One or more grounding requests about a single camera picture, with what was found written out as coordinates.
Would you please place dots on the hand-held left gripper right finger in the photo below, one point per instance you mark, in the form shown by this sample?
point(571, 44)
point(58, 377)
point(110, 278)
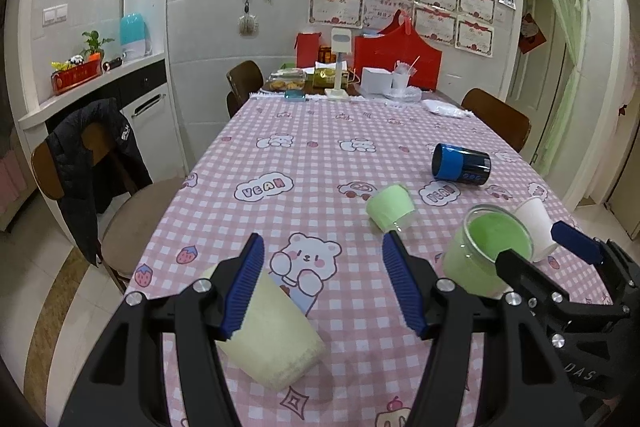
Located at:
point(405, 287)

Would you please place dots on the white paper cup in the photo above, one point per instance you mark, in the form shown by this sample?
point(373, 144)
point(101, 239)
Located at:
point(537, 222)

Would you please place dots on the pink checked tablecloth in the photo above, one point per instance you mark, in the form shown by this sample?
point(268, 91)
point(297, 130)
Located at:
point(310, 167)

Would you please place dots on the black jacket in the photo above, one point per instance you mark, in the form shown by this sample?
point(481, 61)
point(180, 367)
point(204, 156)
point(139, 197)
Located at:
point(75, 167)

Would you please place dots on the white box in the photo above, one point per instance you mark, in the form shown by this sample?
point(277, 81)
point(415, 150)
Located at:
point(376, 82)

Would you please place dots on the red planter box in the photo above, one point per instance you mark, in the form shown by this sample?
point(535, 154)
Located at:
point(75, 79)

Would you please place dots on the wall hook with hanging item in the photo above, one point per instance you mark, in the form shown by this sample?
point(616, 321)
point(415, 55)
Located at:
point(247, 23)

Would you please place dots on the blue and white humidifier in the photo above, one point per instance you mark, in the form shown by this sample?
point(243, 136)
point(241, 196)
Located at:
point(134, 32)

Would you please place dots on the small red gift bag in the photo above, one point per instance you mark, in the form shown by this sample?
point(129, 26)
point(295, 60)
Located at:
point(307, 49)

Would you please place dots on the blue cup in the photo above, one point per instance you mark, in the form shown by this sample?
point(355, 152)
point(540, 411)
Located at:
point(455, 162)

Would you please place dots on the white desk lamp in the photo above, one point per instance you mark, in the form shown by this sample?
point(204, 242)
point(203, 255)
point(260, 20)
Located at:
point(341, 42)

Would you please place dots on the potted green plant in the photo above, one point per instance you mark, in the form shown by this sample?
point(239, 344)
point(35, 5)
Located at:
point(95, 44)

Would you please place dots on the small green cup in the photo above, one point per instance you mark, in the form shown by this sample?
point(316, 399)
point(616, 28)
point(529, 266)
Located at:
point(392, 204)

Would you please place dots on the white cabinet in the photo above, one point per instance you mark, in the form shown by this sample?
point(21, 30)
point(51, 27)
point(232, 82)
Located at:
point(152, 127)

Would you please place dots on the clear food container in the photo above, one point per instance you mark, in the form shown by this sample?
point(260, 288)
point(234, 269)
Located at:
point(287, 79)

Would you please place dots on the white light switch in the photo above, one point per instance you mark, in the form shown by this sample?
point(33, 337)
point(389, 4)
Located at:
point(55, 15)

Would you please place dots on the brown chair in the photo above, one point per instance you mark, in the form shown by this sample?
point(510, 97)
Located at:
point(246, 77)
point(135, 222)
point(500, 117)
point(234, 104)

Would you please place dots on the green curtain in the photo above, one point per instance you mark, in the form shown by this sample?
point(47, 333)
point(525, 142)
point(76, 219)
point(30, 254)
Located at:
point(565, 7)

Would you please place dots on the white plastic bag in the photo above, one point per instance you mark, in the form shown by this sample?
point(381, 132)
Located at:
point(447, 108)

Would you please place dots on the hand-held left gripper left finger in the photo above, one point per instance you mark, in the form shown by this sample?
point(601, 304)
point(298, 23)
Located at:
point(245, 287)

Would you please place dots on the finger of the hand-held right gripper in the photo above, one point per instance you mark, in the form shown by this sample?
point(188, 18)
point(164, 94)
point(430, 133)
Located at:
point(575, 241)
point(522, 277)

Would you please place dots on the large red gift bag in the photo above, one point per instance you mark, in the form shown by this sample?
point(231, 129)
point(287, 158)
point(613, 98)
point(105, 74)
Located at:
point(395, 49)

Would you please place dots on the large green cup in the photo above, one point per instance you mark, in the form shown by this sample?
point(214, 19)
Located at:
point(470, 267)

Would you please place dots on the red door ornament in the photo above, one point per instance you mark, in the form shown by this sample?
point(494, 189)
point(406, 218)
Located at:
point(531, 34)

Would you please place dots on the black flashlight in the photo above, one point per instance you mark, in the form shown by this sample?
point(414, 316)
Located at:
point(112, 64)

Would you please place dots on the pale yellow cup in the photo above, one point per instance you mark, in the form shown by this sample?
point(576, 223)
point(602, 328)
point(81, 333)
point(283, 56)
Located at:
point(280, 337)

